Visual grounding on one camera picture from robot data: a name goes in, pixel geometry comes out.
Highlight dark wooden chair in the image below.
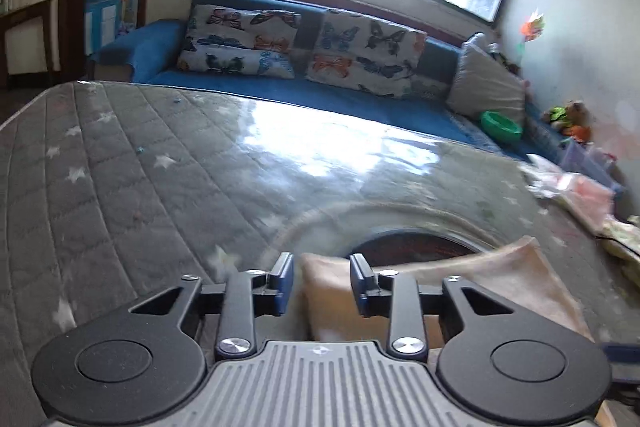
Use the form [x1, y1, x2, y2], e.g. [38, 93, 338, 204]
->
[0, 0, 55, 88]

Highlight blue sofa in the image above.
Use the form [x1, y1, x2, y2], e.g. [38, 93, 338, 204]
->
[90, 0, 566, 160]

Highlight beige cloth garment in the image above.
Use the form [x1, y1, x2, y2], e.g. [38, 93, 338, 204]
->
[299, 237, 597, 354]

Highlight green bowl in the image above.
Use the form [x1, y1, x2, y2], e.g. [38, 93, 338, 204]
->
[480, 110, 524, 146]

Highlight grey pillow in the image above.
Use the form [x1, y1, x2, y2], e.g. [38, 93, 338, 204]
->
[446, 41, 529, 140]

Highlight clear plastic packets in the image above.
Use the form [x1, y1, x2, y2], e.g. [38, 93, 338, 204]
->
[520, 155, 617, 233]

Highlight grey quilted star mat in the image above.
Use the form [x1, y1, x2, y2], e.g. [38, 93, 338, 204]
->
[0, 80, 640, 427]

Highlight plush toys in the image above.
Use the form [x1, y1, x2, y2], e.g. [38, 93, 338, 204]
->
[544, 100, 593, 144]

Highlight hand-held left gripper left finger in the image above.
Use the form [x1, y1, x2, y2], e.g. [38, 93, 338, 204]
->
[129, 252, 296, 361]

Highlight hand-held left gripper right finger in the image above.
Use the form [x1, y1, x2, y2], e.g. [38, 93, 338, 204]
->
[349, 253, 516, 363]

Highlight orange pinwheel toy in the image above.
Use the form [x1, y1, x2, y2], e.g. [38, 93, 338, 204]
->
[519, 9, 547, 44]

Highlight yellow-green cloth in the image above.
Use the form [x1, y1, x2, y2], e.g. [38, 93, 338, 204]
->
[600, 215, 640, 260]

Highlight large butterfly print pillow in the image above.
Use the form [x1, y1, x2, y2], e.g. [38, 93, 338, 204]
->
[305, 8, 429, 100]

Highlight blue and white cabinet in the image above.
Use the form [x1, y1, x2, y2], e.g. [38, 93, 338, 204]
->
[84, 0, 128, 56]

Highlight clear plastic storage box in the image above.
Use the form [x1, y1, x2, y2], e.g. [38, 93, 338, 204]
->
[559, 140, 627, 194]

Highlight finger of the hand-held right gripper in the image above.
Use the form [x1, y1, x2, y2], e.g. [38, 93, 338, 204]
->
[600, 341, 640, 403]

